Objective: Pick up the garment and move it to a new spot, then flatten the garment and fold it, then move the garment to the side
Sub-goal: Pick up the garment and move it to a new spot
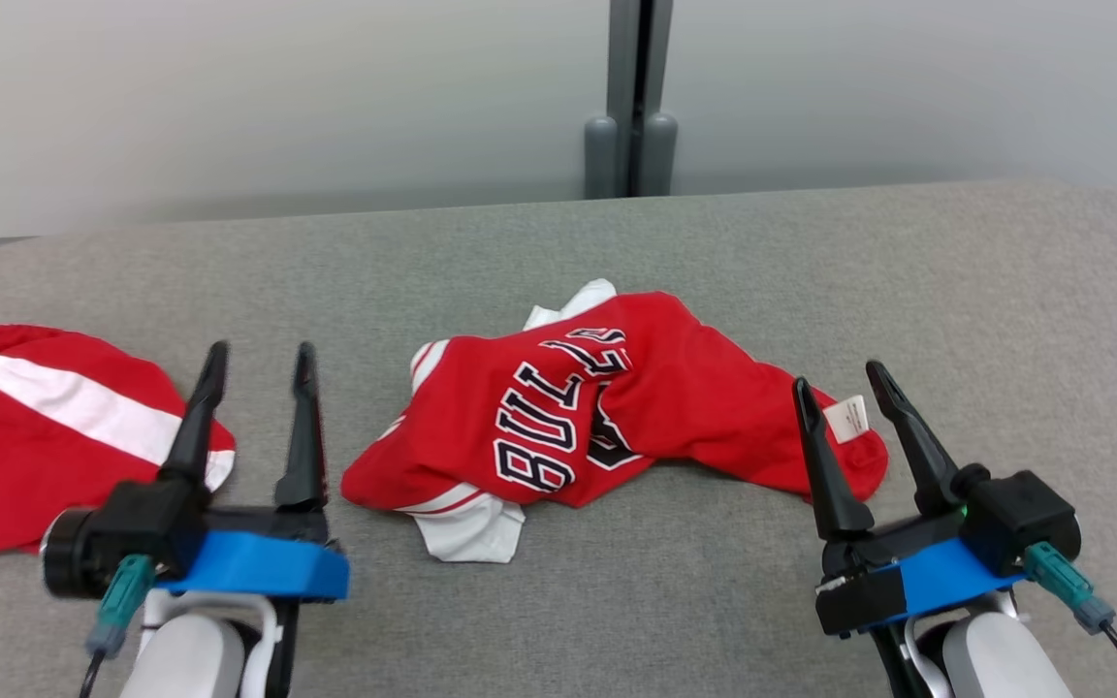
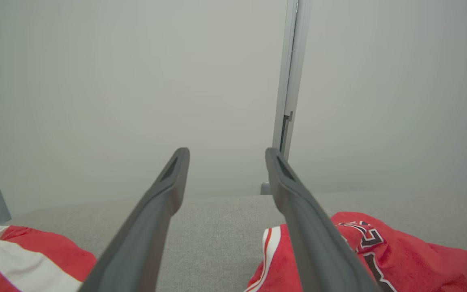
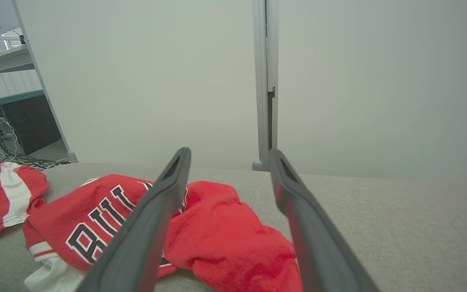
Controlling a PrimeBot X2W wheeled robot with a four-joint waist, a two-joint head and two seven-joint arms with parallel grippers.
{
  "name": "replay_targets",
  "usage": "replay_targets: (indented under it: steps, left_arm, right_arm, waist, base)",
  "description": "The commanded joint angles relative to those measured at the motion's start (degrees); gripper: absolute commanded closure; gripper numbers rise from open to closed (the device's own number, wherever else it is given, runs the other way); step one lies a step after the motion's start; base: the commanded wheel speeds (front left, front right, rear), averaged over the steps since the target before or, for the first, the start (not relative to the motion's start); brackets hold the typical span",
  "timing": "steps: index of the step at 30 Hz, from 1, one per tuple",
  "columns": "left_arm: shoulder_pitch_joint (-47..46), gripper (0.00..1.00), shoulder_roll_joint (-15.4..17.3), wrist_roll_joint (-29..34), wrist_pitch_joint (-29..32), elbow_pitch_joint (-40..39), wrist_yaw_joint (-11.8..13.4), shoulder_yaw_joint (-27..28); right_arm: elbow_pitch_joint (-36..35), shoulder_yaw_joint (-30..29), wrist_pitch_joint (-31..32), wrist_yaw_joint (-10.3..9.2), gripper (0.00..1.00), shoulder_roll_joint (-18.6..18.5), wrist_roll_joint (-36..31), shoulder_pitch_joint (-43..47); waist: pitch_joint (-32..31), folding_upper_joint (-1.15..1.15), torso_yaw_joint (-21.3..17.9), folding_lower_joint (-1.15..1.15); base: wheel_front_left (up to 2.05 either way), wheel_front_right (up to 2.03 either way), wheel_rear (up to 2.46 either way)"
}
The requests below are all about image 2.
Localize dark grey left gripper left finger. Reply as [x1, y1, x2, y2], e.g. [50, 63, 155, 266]
[79, 147, 190, 292]

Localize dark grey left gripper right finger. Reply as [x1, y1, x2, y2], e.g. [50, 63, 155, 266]
[265, 147, 381, 292]

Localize red basketball jersey number 23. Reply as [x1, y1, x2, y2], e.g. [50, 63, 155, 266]
[245, 211, 467, 292]

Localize red shorts with white stripe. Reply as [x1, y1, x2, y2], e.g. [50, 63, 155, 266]
[0, 222, 97, 292]

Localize grey partition post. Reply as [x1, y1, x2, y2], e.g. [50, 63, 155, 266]
[260, 0, 311, 195]

